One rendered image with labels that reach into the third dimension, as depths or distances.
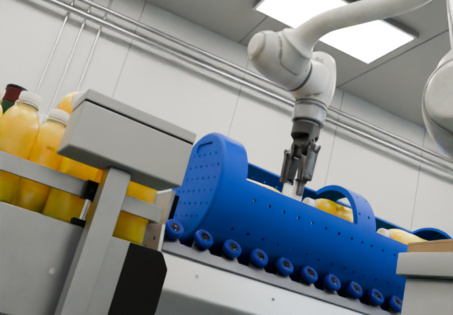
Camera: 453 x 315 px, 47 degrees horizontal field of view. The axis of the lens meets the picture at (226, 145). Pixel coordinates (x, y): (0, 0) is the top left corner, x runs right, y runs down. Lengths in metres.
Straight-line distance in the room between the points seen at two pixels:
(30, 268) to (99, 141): 0.24
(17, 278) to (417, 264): 0.66
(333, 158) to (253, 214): 4.38
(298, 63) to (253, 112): 3.87
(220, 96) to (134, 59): 0.90
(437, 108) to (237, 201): 0.54
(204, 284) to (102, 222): 0.35
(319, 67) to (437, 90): 0.65
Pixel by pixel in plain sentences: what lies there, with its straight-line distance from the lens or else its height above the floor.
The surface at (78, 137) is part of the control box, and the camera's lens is 0.84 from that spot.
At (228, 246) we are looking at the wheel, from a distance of 1.18.
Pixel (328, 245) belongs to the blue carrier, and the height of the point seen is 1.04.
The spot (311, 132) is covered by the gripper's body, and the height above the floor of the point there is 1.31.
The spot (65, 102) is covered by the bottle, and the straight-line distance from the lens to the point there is 1.09.
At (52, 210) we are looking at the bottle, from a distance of 0.97.
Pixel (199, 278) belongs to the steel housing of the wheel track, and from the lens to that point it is 1.14.
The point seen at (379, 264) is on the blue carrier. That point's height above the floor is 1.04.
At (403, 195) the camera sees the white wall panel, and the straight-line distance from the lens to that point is 6.04.
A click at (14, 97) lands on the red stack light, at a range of 1.53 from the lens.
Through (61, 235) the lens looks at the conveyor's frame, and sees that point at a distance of 0.94.
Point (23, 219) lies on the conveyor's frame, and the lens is 0.93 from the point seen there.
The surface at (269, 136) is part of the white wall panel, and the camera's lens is 5.20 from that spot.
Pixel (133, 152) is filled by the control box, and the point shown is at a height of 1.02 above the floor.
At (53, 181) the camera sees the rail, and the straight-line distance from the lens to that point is 0.96.
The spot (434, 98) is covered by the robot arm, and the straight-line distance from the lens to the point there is 0.81.
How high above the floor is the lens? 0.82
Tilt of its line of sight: 18 degrees up
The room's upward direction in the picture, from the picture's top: 15 degrees clockwise
